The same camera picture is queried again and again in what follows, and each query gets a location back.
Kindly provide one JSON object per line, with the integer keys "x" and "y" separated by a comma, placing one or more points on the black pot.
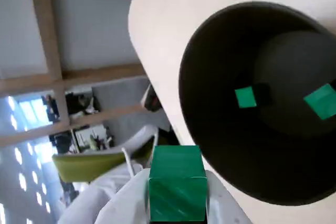
{"x": 223, "y": 129}

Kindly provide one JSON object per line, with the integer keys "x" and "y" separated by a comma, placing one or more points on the olive green chair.
{"x": 86, "y": 166}

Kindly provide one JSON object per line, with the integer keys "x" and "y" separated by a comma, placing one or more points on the wooden shelf frame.
{"x": 52, "y": 72}

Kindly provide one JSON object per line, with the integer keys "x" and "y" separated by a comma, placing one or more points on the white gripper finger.
{"x": 225, "y": 205}
{"x": 126, "y": 203}

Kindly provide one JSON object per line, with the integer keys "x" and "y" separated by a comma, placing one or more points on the green cube block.
{"x": 320, "y": 101}
{"x": 177, "y": 184}
{"x": 245, "y": 98}

